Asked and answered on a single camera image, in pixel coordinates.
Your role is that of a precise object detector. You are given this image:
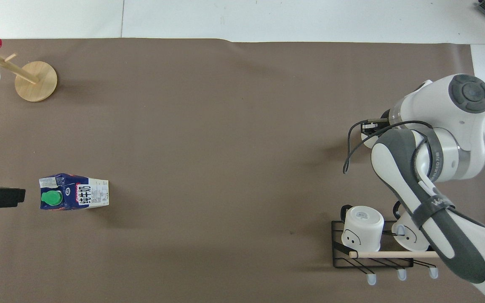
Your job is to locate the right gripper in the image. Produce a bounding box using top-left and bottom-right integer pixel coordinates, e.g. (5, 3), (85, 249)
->
(360, 110), (392, 137)

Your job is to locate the white smiley face cup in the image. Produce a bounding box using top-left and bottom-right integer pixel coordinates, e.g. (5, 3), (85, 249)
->
(392, 210), (431, 253)
(341, 205), (385, 253)

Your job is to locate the blue white milk carton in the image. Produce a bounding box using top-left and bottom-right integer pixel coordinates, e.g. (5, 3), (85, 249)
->
(39, 173), (110, 211)

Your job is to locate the wooden mug tree stand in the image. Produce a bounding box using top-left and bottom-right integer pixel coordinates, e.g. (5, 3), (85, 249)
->
(0, 45), (58, 103)

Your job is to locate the black cable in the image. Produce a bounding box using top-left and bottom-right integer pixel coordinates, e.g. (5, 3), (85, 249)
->
(343, 120), (435, 175)

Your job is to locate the black wire cup rack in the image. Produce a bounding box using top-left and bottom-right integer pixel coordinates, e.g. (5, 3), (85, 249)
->
(331, 205), (440, 286)

